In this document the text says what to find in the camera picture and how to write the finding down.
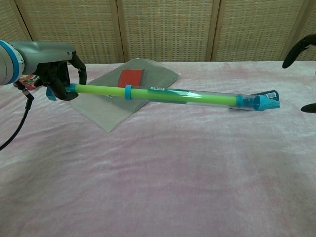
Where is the translucent grey plastic bag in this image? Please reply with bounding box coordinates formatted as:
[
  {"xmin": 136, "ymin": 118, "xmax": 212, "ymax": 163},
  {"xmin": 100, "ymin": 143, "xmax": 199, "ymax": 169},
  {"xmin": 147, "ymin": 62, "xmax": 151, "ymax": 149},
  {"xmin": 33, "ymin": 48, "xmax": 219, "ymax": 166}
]
[{"xmin": 70, "ymin": 58, "xmax": 183, "ymax": 133}]

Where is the green plunger rod blue handle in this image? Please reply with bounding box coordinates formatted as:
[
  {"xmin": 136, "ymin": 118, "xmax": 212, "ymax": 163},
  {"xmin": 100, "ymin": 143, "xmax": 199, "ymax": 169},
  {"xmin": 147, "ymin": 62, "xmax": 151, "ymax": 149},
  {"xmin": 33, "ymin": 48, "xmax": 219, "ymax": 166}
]
[{"xmin": 46, "ymin": 83, "xmax": 244, "ymax": 107}]

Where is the woven wicker folding screen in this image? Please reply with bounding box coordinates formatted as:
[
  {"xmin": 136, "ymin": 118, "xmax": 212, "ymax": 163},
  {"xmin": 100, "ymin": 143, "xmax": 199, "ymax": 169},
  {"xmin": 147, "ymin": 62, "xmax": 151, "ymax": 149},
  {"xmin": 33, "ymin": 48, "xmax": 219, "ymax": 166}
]
[{"xmin": 0, "ymin": 0, "xmax": 316, "ymax": 71}]

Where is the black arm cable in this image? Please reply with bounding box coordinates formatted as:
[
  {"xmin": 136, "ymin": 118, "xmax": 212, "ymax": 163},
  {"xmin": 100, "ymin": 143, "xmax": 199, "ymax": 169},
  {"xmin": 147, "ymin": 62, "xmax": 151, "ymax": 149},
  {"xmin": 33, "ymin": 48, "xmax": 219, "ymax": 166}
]
[{"xmin": 0, "ymin": 85, "xmax": 35, "ymax": 152}]

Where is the clear plastic tube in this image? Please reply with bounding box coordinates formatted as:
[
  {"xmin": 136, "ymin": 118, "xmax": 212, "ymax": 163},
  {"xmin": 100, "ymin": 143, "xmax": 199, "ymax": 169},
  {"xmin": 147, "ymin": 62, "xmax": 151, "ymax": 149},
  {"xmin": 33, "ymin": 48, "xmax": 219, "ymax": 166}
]
[{"xmin": 124, "ymin": 84, "xmax": 281, "ymax": 112}]

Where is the left black grey robot hand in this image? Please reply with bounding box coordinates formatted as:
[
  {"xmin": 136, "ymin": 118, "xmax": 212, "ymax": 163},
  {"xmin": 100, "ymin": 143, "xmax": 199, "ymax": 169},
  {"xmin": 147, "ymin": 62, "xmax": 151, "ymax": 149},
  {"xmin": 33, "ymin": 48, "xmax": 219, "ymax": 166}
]
[{"xmin": 23, "ymin": 41, "xmax": 87, "ymax": 102}]

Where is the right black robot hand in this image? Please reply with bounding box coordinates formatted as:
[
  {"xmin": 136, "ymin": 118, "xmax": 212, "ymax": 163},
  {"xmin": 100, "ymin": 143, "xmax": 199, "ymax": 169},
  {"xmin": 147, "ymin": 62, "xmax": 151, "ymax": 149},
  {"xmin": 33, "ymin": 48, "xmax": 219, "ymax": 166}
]
[{"xmin": 282, "ymin": 34, "xmax": 316, "ymax": 113}]

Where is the pink plush table cloth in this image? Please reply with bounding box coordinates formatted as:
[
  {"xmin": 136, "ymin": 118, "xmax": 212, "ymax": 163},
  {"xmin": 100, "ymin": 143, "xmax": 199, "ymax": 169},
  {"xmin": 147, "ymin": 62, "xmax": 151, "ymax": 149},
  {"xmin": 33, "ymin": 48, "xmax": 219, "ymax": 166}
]
[{"xmin": 0, "ymin": 60, "xmax": 316, "ymax": 237}]

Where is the dark blue spray bottle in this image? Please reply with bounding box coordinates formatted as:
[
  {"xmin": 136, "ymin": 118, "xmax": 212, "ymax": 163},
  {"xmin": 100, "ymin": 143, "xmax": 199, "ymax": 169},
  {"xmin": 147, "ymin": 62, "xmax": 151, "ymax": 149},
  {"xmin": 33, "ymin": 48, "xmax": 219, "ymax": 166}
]
[{"xmin": 243, "ymin": 90, "xmax": 280, "ymax": 109}]

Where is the red snack pouch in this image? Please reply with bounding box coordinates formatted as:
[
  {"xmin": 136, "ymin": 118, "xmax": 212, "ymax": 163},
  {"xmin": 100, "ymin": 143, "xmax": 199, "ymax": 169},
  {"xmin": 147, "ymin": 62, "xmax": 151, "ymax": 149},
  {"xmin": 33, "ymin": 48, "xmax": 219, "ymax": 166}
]
[{"xmin": 13, "ymin": 73, "xmax": 44, "ymax": 90}]

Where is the flat red box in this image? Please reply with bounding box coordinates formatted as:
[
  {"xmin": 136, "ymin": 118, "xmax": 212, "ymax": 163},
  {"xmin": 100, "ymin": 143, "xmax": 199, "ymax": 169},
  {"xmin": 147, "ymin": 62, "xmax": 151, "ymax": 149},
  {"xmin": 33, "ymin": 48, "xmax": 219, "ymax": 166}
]
[{"xmin": 117, "ymin": 68, "xmax": 146, "ymax": 88}]

